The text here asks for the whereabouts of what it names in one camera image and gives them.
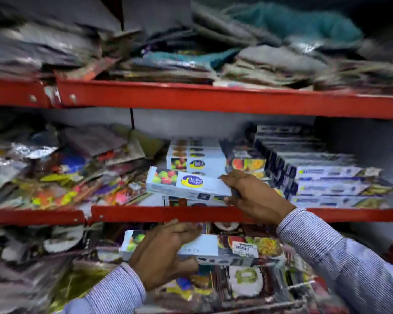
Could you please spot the person's right hand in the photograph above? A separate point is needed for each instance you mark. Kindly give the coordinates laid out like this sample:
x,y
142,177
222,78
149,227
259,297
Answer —
x,y
260,201

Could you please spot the person's left hand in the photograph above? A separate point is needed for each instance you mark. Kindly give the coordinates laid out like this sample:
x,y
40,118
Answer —
x,y
157,258

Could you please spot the person's right thumb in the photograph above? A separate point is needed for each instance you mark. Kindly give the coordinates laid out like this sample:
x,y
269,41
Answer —
x,y
231,200

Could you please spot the person's left thumb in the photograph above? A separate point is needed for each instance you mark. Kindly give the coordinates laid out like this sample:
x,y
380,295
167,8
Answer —
x,y
188,265

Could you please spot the white box with barcode sticker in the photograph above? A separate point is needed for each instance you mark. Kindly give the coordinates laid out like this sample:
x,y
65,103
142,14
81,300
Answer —
x,y
216,250

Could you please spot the white box with yellow logo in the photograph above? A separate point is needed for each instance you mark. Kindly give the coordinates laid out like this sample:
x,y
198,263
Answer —
x,y
183,184

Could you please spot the person's right forearm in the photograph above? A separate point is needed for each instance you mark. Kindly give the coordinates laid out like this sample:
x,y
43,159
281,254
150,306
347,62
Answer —
x,y
340,261

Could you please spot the person's left forearm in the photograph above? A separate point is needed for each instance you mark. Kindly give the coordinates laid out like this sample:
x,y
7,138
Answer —
x,y
113,291

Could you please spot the fruit print packet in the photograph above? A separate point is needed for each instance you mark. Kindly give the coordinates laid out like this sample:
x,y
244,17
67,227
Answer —
x,y
247,165

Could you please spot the white fruit-print box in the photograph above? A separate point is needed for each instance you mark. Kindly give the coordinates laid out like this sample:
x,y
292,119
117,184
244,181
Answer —
x,y
190,202

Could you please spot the long red shelf beam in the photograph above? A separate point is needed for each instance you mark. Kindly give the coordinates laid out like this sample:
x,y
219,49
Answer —
x,y
183,214
232,99

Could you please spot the stack of white fruit-print boxes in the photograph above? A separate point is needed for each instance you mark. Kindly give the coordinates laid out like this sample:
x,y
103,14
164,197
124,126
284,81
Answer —
x,y
198,156

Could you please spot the packet with white round doily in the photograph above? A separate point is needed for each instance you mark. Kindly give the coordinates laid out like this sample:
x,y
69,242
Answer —
x,y
245,281

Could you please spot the stack of dark-ended white boxes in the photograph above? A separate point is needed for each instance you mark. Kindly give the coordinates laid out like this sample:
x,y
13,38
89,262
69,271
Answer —
x,y
314,173

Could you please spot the pile of mixed flat packets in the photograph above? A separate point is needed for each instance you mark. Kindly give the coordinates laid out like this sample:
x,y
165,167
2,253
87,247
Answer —
x,y
249,62

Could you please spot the pile of colourful plastic packets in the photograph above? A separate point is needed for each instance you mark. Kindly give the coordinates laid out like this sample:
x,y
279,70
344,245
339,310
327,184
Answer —
x,y
68,173

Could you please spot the heap of shiny clear packets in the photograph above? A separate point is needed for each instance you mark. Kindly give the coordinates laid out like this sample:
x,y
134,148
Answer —
x,y
36,268

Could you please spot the short red shelf beam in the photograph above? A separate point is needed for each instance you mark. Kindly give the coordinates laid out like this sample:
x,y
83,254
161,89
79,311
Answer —
x,y
32,217
16,93

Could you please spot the teal fluffy item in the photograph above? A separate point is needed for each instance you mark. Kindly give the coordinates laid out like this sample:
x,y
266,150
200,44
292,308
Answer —
x,y
294,24

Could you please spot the pile of grey flat packets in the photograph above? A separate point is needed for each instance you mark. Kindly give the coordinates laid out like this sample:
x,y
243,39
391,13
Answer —
x,y
42,45

